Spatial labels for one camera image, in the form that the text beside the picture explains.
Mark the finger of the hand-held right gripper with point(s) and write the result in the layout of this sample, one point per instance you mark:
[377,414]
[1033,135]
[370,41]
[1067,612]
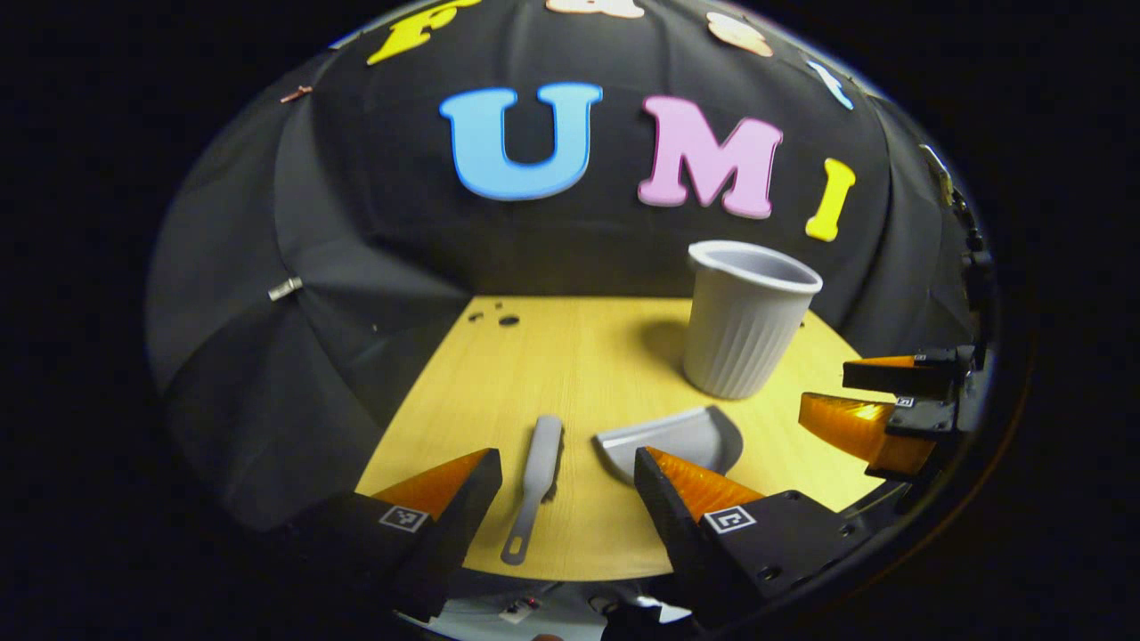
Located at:
[899,378]
[855,427]

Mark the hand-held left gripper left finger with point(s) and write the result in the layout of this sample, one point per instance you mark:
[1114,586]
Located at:
[454,525]

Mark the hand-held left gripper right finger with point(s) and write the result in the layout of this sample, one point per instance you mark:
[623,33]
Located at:
[677,525]

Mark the grey dustpan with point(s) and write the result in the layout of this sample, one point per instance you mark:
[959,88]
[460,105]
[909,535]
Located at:
[677,436]

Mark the small grey broom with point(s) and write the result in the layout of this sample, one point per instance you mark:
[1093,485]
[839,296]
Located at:
[541,454]

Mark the white ribbed garbage bin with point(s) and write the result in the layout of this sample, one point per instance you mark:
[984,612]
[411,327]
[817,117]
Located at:
[744,329]

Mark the wooden desktop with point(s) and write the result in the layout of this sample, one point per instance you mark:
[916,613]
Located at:
[552,356]

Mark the black backdrop cloth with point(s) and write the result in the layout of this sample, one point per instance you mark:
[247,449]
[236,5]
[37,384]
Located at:
[401,240]

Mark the silver cloth clip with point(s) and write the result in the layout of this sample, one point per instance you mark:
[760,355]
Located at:
[285,288]

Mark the copper cloth clip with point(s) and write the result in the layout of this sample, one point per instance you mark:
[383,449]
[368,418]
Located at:
[297,93]

